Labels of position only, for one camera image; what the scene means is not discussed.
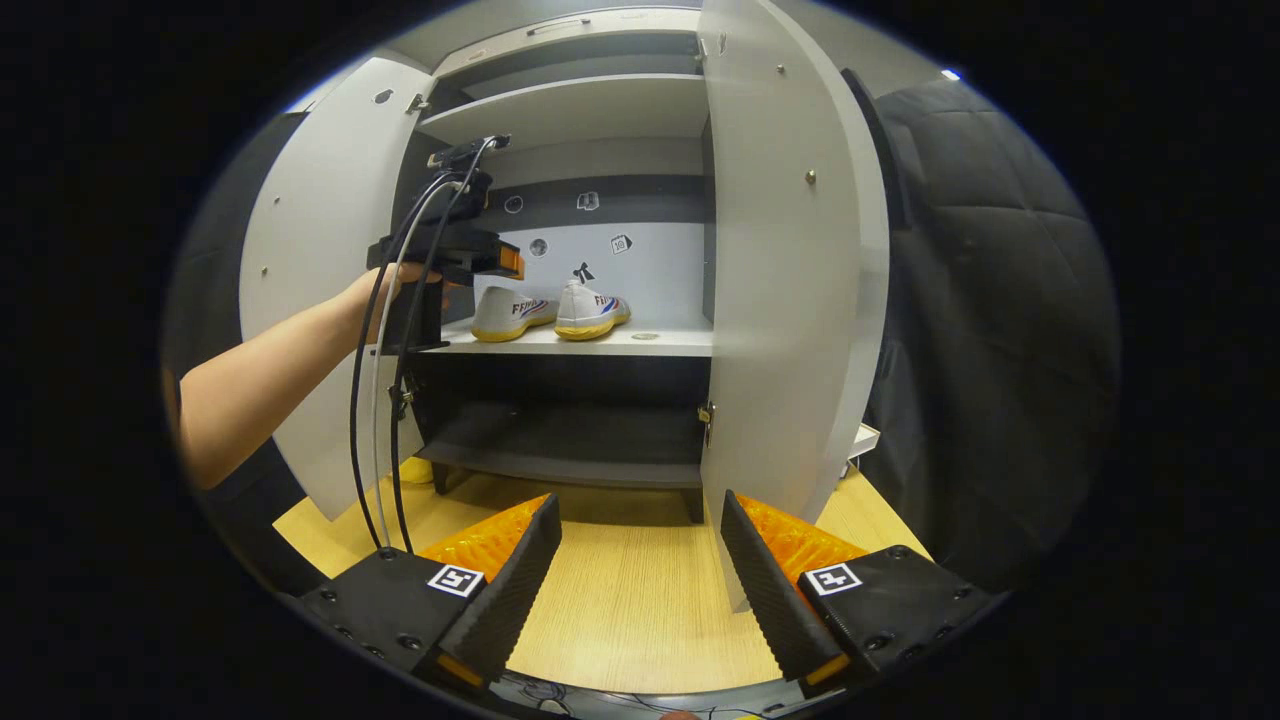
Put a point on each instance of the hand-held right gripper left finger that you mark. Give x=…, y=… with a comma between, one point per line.
x=520, y=590

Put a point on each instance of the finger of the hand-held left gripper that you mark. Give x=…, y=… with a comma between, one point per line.
x=485, y=255

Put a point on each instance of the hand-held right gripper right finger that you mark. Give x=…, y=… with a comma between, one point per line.
x=765, y=590

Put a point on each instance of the white striped shoe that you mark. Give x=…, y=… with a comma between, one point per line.
x=510, y=315
x=590, y=310

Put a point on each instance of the grey cabinet door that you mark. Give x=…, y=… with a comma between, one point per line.
x=310, y=200
x=790, y=300

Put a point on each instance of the grey shoe cabinet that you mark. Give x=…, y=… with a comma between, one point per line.
x=660, y=270

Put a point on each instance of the black cabinet leg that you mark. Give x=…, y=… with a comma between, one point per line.
x=441, y=478

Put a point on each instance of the light grey cabinet shelf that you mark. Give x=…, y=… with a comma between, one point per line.
x=580, y=110
x=600, y=342

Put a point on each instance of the dark cabinet bottom shelf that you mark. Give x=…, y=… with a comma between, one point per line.
x=570, y=440

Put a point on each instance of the metal door hinge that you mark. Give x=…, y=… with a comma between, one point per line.
x=706, y=420
x=402, y=398

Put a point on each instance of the grey cabinet drawer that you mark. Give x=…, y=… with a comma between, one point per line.
x=640, y=30

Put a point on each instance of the yellow plush toy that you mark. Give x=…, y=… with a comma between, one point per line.
x=415, y=472

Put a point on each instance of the black backdrop cloth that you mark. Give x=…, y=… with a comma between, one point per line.
x=990, y=330

